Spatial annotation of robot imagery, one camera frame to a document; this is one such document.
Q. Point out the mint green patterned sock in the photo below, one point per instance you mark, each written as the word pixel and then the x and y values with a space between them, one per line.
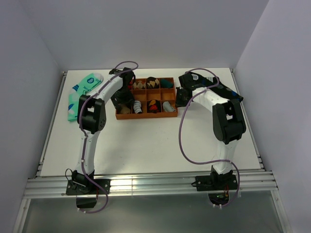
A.
pixel 87 86

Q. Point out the dark teal rolled sock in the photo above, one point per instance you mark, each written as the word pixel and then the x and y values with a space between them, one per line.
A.
pixel 164 83

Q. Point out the brown argyle rolled sock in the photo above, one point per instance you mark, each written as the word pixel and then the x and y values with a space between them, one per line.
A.
pixel 152 83

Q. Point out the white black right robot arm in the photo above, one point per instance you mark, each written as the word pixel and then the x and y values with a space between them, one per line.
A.
pixel 228 125

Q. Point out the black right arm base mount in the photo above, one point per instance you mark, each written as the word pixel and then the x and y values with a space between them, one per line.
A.
pixel 217 186

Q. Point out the white striped rolled sock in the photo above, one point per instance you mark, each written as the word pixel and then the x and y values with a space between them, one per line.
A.
pixel 137 107

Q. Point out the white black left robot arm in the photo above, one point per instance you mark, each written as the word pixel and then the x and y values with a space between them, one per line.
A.
pixel 92 119

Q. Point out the tan brown ribbed sock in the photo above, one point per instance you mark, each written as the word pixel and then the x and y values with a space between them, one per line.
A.
pixel 124 109

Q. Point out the aluminium table edge rail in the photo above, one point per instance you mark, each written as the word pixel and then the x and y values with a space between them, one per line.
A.
pixel 140 157

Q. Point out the grey rolled sock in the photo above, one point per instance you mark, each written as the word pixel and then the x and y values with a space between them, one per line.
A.
pixel 167 107

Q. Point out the orange compartment tray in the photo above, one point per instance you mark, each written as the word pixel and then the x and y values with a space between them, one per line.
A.
pixel 154 98

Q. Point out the black red argyle rolled sock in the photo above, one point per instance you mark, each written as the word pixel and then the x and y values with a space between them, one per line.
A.
pixel 153 106

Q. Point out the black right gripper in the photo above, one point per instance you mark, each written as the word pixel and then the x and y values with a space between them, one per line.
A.
pixel 179 103

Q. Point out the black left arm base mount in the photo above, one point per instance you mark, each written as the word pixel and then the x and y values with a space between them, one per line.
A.
pixel 87 191

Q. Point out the beige argyle rolled sock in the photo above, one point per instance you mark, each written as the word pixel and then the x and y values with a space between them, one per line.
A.
pixel 139 85

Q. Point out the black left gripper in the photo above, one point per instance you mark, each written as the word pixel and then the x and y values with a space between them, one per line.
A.
pixel 129 100

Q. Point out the black blue patterned sock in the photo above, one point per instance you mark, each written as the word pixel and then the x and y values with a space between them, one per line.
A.
pixel 193 81

